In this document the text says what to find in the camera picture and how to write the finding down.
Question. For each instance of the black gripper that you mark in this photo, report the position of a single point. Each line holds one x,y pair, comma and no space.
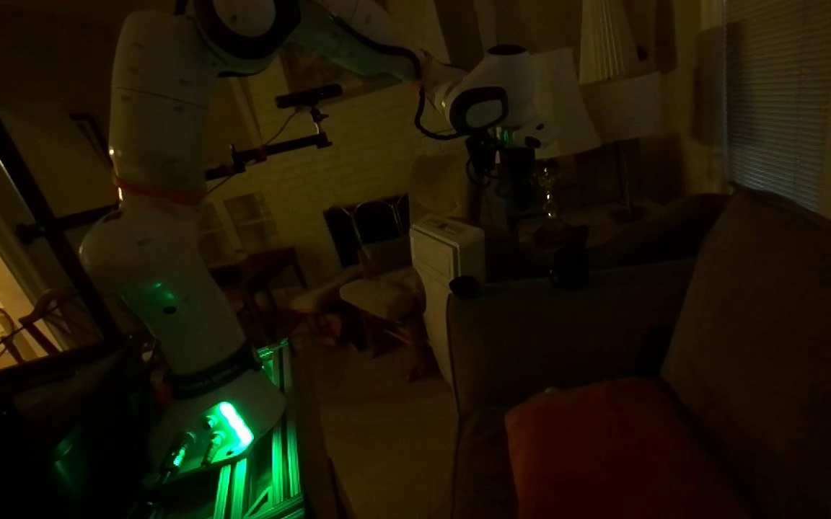
499,175

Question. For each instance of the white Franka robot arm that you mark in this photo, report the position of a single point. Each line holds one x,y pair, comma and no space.
158,104

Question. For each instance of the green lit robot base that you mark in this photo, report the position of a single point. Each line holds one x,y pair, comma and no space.
230,423

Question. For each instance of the table lamp white shade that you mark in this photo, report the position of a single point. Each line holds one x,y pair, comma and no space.
627,104
562,97

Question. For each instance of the white box appliance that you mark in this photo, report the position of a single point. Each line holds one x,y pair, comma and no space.
438,279

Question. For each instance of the wooden chair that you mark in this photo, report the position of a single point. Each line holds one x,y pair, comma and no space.
382,303

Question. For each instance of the wide window blinds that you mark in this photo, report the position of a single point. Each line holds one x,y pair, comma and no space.
779,97

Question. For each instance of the orange pillow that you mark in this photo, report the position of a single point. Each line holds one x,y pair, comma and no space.
619,450

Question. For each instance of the brown sofa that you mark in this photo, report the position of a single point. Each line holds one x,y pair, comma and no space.
779,335

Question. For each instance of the black metal pole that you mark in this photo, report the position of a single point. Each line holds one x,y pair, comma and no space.
21,183

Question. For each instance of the black bar camera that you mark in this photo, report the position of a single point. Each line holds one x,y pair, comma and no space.
308,97

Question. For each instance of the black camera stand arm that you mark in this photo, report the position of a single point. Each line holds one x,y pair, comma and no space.
259,152

